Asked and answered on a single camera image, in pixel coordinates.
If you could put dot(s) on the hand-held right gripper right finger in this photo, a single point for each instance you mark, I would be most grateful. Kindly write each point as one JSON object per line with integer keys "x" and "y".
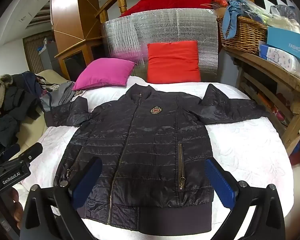
{"x": 220, "y": 182}

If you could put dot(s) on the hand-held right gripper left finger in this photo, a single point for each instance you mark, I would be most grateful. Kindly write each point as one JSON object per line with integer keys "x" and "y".
{"x": 87, "y": 182}

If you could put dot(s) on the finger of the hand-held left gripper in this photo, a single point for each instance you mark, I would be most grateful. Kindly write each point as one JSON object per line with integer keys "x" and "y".
{"x": 32, "y": 150}
{"x": 11, "y": 151}

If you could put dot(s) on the black puffer jacket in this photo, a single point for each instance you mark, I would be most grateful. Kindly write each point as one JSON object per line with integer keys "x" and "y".
{"x": 150, "y": 140}

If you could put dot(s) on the pile of dark clothes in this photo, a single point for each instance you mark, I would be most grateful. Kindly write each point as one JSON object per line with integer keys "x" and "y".
{"x": 12, "y": 100}

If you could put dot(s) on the person's left hand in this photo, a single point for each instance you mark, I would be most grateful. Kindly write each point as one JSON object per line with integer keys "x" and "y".
{"x": 13, "y": 201}

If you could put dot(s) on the white bed blanket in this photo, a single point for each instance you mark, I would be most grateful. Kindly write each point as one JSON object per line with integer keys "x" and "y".
{"x": 240, "y": 150}

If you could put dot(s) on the grey cloth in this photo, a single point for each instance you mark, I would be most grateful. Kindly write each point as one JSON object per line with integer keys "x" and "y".
{"x": 57, "y": 97}

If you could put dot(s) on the pink pillow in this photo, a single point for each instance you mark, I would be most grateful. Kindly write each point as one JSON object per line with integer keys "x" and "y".
{"x": 105, "y": 73}

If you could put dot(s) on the wooden table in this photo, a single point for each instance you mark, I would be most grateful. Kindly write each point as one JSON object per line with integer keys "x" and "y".
{"x": 272, "y": 77}

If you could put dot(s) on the red pillow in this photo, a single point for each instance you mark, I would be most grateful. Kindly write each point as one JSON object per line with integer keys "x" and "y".
{"x": 173, "y": 62}

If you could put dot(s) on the white printed pack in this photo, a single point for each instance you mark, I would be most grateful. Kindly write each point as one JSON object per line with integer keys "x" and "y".
{"x": 285, "y": 60}

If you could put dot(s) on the wooden cabinet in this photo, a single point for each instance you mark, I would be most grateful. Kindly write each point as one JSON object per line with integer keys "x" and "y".
{"x": 67, "y": 10}

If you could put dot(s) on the wicker basket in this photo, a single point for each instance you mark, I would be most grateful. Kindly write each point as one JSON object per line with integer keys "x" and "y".
{"x": 242, "y": 36}

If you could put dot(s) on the blue cardboard box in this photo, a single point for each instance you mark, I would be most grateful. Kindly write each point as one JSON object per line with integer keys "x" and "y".
{"x": 285, "y": 42}

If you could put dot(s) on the silver foil insulation mat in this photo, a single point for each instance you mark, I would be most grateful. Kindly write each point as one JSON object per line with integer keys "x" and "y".
{"x": 165, "y": 27}

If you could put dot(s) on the clear plastic bag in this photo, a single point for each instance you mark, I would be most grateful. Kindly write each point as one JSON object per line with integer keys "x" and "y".
{"x": 287, "y": 22}

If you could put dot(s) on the wooden stair railing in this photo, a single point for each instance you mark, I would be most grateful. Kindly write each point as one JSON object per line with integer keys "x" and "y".
{"x": 122, "y": 1}

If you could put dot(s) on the blue cloth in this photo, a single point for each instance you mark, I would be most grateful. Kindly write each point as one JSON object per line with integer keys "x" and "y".
{"x": 233, "y": 7}

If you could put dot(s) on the red decorative ornament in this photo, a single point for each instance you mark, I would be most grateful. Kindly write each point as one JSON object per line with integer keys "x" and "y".
{"x": 218, "y": 5}

